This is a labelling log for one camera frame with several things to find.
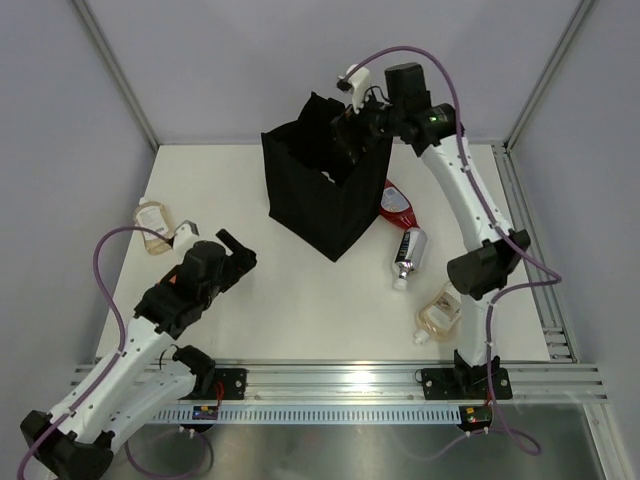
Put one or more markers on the aluminium frame post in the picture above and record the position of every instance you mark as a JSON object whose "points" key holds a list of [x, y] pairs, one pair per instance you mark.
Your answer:
{"points": [[100, 43], [571, 31]]}

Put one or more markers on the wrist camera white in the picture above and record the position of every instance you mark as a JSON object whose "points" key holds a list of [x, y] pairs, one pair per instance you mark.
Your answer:
{"points": [[356, 81], [185, 236]]}

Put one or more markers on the beige lotion bottle white cap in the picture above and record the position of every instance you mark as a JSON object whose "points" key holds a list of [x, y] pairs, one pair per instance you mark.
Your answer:
{"points": [[328, 177]]}

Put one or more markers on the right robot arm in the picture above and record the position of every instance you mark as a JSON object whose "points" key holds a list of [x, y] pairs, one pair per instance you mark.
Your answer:
{"points": [[493, 247]]}

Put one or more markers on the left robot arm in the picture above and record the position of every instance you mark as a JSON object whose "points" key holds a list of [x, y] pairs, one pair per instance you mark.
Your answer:
{"points": [[79, 437]]}

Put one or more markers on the left aluminium frame post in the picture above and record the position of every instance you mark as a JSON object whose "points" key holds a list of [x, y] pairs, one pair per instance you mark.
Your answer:
{"points": [[100, 43]]}

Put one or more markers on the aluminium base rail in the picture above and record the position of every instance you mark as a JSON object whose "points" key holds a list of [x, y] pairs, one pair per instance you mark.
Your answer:
{"points": [[317, 382]]}

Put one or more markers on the black canvas bag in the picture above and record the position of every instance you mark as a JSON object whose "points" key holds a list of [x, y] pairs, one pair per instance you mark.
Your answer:
{"points": [[330, 217]]}

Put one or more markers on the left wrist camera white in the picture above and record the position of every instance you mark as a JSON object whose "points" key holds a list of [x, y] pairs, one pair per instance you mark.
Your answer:
{"points": [[185, 236]]}

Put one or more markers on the right aluminium frame post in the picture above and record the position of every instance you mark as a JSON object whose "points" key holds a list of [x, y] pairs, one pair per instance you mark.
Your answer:
{"points": [[571, 31]]}

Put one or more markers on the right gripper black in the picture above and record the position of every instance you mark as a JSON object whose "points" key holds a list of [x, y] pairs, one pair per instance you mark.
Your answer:
{"points": [[346, 126]]}

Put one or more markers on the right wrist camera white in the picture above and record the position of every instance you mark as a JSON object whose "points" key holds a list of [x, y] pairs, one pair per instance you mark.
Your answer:
{"points": [[356, 81]]}

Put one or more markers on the silver tube bottle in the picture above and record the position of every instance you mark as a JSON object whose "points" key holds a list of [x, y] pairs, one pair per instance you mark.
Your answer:
{"points": [[409, 256]]}

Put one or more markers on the amber soap refill bottle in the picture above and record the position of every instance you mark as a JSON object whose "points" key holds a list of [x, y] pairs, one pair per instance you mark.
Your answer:
{"points": [[437, 320]]}

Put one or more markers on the red liquid bottle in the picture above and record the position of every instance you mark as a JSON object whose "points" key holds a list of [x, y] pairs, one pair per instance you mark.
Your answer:
{"points": [[396, 208]]}

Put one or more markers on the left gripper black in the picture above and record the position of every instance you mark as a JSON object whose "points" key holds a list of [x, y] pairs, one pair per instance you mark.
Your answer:
{"points": [[236, 264]]}

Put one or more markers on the slotted cable duct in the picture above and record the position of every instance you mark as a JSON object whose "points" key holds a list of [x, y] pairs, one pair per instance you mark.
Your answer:
{"points": [[309, 415]]}

